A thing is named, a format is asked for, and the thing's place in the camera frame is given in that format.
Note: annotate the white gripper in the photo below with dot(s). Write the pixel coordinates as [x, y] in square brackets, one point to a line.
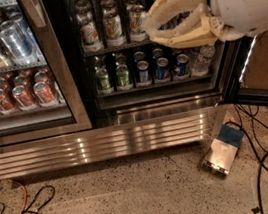
[230, 20]

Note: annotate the glass fridge door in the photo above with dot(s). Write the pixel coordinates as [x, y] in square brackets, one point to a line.
[246, 67]
[69, 114]

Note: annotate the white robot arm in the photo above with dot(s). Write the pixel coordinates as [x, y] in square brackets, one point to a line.
[191, 23]

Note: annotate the stainless fridge bottom grille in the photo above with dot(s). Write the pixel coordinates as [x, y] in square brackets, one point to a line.
[84, 147]

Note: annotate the white green soda can right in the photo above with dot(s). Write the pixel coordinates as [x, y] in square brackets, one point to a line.
[136, 18]

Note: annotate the white green soda can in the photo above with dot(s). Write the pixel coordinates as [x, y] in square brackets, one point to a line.
[90, 39]
[113, 29]
[136, 18]

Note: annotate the clear water bottle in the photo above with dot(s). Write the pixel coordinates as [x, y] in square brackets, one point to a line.
[203, 60]

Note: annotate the blue soda can right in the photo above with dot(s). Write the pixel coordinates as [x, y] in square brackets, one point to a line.
[180, 66]

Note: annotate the blue soda can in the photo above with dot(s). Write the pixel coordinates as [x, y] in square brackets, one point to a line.
[143, 75]
[180, 66]
[162, 73]

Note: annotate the blue soda can middle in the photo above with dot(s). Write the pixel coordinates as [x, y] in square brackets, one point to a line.
[162, 73]

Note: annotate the blue soda can left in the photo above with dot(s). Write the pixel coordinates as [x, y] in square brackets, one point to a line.
[143, 75]

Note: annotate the white green soda can middle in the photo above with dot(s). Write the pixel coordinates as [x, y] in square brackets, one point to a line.
[113, 29]

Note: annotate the white green soda can left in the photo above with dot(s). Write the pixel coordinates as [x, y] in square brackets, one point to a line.
[90, 39]

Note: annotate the blue pad on floor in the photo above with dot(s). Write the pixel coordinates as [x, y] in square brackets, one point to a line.
[230, 136]

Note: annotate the red cola can right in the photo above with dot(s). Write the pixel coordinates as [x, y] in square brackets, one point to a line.
[45, 94]

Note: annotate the red cola can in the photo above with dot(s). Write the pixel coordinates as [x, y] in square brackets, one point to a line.
[24, 98]
[45, 94]
[7, 104]

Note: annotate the silver blue tall can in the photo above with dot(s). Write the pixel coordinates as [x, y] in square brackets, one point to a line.
[19, 47]

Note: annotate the red cola can middle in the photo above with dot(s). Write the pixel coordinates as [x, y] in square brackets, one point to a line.
[24, 98]

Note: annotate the red cola can left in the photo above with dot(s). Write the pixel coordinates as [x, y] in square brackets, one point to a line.
[7, 104]

